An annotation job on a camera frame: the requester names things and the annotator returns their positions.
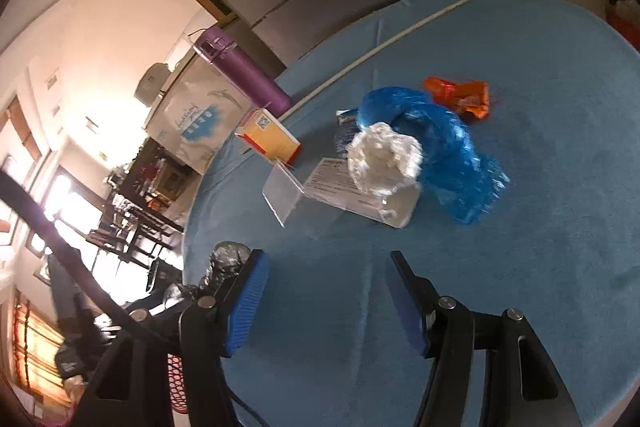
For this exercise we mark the dark wooden chair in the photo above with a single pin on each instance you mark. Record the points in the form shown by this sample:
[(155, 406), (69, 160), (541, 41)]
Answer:
[(133, 235)]

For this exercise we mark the white rice cooker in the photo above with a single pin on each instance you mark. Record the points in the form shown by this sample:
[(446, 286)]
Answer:
[(151, 83)]

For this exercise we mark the black plastic bag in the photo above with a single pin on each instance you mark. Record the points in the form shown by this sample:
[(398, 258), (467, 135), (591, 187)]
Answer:
[(224, 264)]

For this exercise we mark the white chest freezer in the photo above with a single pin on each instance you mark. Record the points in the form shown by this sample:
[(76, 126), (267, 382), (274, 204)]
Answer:
[(196, 113)]

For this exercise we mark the orange snack wrapper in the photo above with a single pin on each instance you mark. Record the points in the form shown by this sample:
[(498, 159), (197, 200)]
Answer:
[(469, 100)]

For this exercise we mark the blue toothpaste box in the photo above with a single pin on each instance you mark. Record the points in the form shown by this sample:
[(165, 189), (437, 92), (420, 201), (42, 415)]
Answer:
[(347, 128)]

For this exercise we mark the white tissue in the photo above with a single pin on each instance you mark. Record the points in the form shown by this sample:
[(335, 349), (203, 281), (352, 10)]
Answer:
[(382, 161)]

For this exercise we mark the purple thermos bottle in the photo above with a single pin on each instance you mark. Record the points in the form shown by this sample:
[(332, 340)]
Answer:
[(220, 50)]

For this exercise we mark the blue plastic bag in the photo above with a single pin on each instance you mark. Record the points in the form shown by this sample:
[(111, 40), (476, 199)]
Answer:
[(465, 182)]

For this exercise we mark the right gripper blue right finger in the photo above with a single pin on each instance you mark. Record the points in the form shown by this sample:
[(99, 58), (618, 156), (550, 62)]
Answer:
[(409, 301)]

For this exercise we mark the long white stick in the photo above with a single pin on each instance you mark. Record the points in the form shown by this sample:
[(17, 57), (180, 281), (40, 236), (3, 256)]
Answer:
[(366, 57)]

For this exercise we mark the yellow orange medicine box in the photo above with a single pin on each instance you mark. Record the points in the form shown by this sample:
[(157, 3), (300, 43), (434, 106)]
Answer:
[(268, 137)]

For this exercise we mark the red plastic basket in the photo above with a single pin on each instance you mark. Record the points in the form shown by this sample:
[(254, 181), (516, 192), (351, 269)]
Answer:
[(177, 391)]

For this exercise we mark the blue tablecloth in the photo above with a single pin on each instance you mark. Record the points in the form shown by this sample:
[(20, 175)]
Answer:
[(558, 240)]

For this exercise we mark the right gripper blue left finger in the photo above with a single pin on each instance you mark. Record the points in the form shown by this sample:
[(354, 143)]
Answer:
[(242, 301)]

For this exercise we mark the dark wooden table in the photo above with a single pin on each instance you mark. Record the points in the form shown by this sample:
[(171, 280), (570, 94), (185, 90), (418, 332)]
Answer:
[(153, 182)]

